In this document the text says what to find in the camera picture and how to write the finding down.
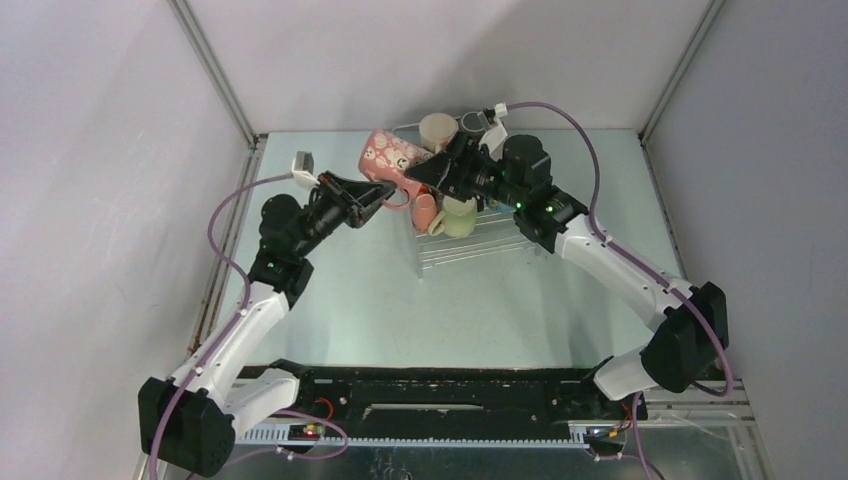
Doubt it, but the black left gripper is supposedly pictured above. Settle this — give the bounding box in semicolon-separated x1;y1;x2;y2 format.
293;171;396;258

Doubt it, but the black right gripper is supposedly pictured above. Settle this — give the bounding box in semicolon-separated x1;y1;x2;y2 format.
404;131;524;211

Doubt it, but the pink patterned mug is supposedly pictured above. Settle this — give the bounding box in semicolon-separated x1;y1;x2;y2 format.
358;130;434;210

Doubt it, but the light green mug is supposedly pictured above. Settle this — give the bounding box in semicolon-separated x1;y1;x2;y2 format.
427;196;478;238

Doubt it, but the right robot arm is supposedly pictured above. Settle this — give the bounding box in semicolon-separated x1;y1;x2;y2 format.
404;133;729;418

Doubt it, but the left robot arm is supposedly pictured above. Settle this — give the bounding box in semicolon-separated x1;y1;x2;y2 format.
138;171;396;479

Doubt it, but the clear acrylic dish rack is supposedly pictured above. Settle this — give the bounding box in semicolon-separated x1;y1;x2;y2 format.
390;119;541;279

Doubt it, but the small salmon pink mug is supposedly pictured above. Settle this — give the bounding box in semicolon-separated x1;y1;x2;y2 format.
411;193;439;234

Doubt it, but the cream beige mug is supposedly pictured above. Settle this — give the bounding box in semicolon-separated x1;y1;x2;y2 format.
418;113;459;153

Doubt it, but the dark grey mug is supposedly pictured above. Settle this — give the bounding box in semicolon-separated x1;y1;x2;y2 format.
458;111;489;134

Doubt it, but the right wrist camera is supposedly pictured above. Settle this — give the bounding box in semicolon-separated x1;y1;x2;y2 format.
478;102;508;159

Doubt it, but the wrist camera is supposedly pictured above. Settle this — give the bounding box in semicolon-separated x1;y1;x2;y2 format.
291;151;319;191
478;102;508;159

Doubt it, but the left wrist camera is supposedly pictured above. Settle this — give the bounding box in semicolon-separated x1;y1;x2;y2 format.
291;151;319;191

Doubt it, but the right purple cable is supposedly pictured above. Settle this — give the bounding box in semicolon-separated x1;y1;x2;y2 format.
504;101;735;480

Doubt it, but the purple cable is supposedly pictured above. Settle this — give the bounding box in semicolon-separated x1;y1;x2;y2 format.
148;173;349;480
504;101;735;480

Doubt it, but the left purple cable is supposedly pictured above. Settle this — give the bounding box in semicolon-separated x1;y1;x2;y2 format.
148;173;349;480

